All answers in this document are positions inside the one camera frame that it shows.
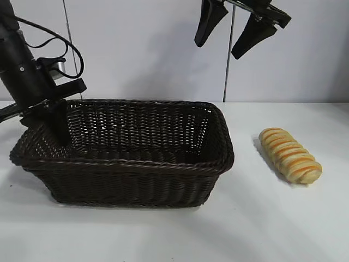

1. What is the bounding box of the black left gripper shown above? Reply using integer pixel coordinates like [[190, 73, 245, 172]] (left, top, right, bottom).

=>
[[0, 32, 87, 147]]

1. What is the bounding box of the long striped bread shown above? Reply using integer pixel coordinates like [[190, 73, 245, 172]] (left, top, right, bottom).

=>
[[258, 127, 323, 186]]

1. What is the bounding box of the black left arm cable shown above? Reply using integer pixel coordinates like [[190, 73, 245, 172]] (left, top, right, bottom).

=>
[[13, 16, 85, 80]]

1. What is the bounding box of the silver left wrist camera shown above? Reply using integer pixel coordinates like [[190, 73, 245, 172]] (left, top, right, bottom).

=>
[[35, 56, 68, 82]]

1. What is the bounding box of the dark brown woven basket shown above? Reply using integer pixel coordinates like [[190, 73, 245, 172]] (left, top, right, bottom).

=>
[[9, 98, 235, 207]]

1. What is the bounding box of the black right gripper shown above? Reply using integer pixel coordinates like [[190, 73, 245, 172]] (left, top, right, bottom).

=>
[[194, 0, 292, 59]]

